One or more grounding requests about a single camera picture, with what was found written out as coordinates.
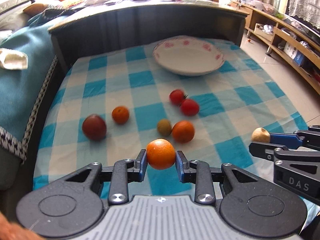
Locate teal sofa cover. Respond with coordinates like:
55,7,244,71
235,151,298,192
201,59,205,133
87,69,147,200
1,9,73,163

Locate operator hand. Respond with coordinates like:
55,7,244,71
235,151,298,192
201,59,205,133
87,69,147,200
0,213,43,240

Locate cream towel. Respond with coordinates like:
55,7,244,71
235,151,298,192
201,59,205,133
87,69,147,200
0,48,28,70

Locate dark red tomato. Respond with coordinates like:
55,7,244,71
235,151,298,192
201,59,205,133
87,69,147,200
81,114,107,141

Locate wooden tv cabinet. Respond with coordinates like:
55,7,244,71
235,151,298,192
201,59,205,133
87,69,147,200
229,1,319,93

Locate white lace curtain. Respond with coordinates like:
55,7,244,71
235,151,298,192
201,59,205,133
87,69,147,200
287,0,319,29

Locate small orange tangerine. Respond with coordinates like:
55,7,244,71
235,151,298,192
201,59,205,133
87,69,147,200
112,106,130,125

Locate blue white checkered tablecloth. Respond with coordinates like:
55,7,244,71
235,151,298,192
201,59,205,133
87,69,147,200
33,40,310,189

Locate white floral bowl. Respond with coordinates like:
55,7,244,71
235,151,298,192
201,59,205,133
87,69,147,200
153,36,225,76

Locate orange cushion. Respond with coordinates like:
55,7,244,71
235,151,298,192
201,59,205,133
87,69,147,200
23,3,48,16

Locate greenish brown longan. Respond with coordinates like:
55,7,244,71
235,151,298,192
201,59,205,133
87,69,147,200
157,119,172,137

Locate dark coffee table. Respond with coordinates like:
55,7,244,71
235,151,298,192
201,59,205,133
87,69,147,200
48,0,247,72

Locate tan longan fruit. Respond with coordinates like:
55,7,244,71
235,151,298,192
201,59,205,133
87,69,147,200
251,127,271,143

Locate red cherry tomato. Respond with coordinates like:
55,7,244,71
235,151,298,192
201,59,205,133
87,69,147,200
169,89,186,106
180,99,200,116

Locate grey sofa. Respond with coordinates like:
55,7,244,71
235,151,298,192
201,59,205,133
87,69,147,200
1,0,60,32

